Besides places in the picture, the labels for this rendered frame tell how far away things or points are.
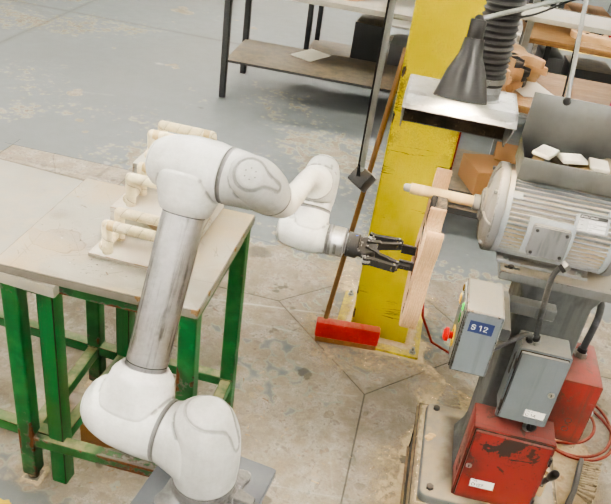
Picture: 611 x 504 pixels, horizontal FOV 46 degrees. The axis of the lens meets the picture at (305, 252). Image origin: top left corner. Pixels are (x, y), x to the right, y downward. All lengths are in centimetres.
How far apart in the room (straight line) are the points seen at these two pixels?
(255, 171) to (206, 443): 60
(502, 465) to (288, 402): 106
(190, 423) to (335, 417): 149
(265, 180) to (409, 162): 154
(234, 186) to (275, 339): 192
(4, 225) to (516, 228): 155
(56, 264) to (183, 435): 76
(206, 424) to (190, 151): 60
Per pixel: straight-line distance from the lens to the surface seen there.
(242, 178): 152
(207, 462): 167
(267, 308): 357
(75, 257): 222
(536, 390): 221
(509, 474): 241
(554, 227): 200
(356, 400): 316
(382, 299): 334
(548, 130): 209
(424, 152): 298
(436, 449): 265
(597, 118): 210
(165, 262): 165
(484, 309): 188
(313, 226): 209
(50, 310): 227
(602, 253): 206
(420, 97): 196
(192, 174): 160
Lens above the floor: 215
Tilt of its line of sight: 32 degrees down
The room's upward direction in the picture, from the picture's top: 9 degrees clockwise
